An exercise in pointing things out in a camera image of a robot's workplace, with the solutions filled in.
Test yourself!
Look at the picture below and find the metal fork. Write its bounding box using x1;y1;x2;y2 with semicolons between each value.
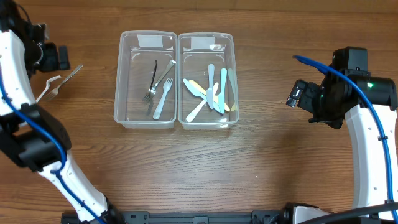
44;64;83;100
143;60;176;103

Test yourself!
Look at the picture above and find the pale green plastic knife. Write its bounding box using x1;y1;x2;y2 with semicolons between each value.
228;68;236;111

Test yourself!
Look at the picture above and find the black plastic utensil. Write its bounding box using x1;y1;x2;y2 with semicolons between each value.
146;59;158;116

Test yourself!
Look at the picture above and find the teal plastic knife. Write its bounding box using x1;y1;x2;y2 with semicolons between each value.
218;68;228;114

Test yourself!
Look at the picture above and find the white plastic knife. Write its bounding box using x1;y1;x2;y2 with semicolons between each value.
186;80;206;123
183;78;207;102

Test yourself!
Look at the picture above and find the yellow plastic knife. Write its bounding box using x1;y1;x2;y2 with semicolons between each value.
189;80;230;112

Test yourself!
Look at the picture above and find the light blue plastic knife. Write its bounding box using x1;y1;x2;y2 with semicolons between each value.
206;64;215;109

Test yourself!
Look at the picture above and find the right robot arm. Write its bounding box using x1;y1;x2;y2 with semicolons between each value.
278;46;397;223

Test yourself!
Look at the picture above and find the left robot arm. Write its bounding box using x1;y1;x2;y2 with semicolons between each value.
1;0;125;223

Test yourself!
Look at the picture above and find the left clear plastic container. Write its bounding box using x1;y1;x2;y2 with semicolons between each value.
114;30;177;129

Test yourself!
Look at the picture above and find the clear plastic container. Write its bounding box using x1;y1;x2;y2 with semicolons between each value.
114;30;177;129
177;32;239;130

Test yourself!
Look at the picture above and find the white plastic knife in container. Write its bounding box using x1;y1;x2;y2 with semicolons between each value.
186;80;206;123

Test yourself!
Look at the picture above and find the right clear plastic container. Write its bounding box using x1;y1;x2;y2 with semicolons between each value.
177;32;239;130

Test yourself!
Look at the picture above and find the curved white plastic fork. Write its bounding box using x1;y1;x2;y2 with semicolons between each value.
36;75;61;103

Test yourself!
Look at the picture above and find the right blue cable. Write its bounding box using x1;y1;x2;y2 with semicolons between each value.
293;54;398;223

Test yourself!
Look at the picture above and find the blue cable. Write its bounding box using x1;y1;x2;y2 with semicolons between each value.
293;54;398;223
0;71;108;224

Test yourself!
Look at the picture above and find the left blue cable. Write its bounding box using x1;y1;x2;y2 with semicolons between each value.
0;71;108;224

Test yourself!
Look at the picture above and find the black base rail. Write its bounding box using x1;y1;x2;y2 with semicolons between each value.
60;202;290;224

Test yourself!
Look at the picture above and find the black hose bottom right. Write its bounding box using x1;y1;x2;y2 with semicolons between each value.
298;201;398;224

